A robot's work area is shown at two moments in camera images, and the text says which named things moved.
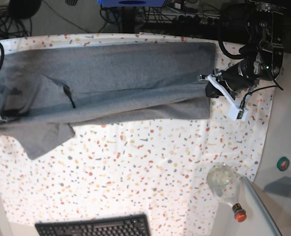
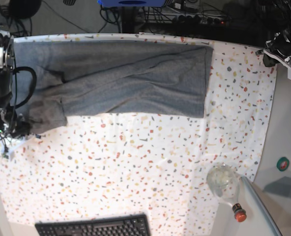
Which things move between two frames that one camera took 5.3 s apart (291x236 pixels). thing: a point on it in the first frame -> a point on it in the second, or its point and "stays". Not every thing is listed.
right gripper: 217,87 -> 279,49
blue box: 131,3 stays
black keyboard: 137,225 stays
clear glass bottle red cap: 223,180 stays
